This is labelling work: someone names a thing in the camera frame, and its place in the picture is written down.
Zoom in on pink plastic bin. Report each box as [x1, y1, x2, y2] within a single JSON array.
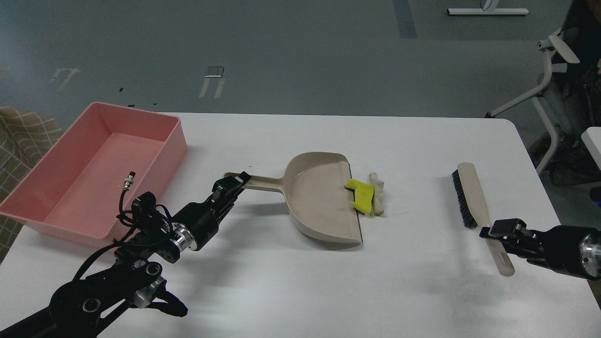
[[1, 102, 187, 248]]

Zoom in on beige brush with black bristles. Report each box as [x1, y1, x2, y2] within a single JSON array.
[[452, 162, 515, 277]]

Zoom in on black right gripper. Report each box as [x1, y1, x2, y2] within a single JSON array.
[[479, 218, 595, 281]]

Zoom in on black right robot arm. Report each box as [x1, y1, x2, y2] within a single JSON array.
[[479, 218, 601, 281]]

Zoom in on yellow sponge piece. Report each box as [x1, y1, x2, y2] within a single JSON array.
[[344, 179, 374, 214]]

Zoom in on checkered beige cloth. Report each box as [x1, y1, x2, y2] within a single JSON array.
[[0, 106, 63, 263]]

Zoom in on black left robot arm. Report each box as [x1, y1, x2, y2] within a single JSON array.
[[1, 172, 251, 338]]

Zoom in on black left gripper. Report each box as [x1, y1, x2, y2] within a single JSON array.
[[172, 171, 251, 252]]

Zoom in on beige plastic dustpan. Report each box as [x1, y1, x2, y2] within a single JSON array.
[[244, 152, 363, 245]]

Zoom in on white office chair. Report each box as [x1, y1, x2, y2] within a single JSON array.
[[485, 28, 600, 186]]

